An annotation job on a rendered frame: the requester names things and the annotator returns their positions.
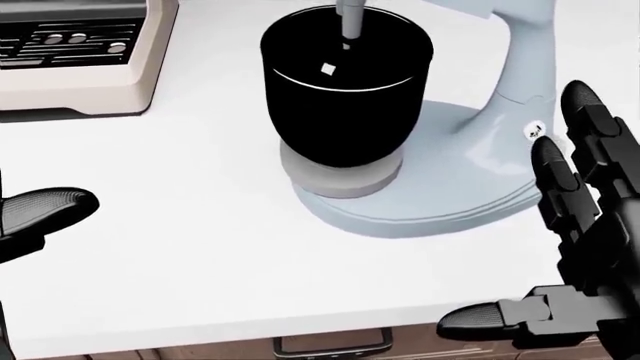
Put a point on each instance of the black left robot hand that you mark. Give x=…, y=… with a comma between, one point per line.
x=35, y=213

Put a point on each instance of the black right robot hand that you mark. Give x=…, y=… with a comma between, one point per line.
x=590, y=210

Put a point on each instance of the light blue stand mixer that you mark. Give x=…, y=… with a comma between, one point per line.
x=450, y=176

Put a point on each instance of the grey mixer beater shaft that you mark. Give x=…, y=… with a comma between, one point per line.
x=351, y=20

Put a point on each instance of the beige toaster oven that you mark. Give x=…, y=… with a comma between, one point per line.
x=75, y=56

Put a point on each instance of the black mixing bowl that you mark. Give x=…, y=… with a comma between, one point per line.
x=345, y=93

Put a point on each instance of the brown wooden drawer front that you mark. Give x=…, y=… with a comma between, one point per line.
x=350, y=345

